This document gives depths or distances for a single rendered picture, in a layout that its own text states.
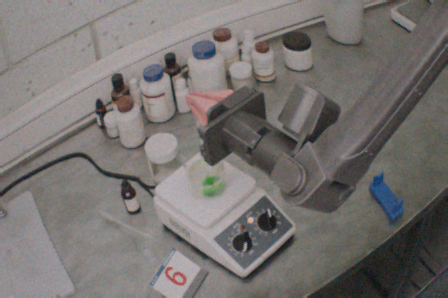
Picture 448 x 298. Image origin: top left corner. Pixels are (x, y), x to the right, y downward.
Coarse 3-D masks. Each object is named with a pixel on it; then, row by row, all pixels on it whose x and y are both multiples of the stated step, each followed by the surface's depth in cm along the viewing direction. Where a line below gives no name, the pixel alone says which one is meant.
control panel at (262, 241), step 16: (256, 208) 97; (272, 208) 98; (240, 224) 95; (256, 224) 96; (288, 224) 97; (224, 240) 93; (256, 240) 95; (272, 240) 95; (240, 256) 93; (256, 256) 93
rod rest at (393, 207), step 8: (376, 176) 102; (376, 184) 103; (384, 184) 103; (376, 192) 102; (384, 192) 102; (384, 200) 100; (392, 200) 100; (400, 200) 97; (384, 208) 100; (392, 208) 97; (400, 208) 98; (392, 216) 97
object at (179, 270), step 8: (176, 256) 95; (168, 264) 93; (176, 264) 94; (184, 264) 95; (192, 264) 96; (168, 272) 93; (176, 272) 93; (184, 272) 94; (192, 272) 95; (160, 280) 91; (168, 280) 92; (176, 280) 93; (184, 280) 93; (160, 288) 90; (168, 288) 91; (176, 288) 92; (176, 296) 91
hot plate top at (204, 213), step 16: (176, 176) 100; (240, 176) 99; (160, 192) 98; (176, 192) 98; (240, 192) 96; (176, 208) 95; (192, 208) 95; (208, 208) 95; (224, 208) 94; (208, 224) 92
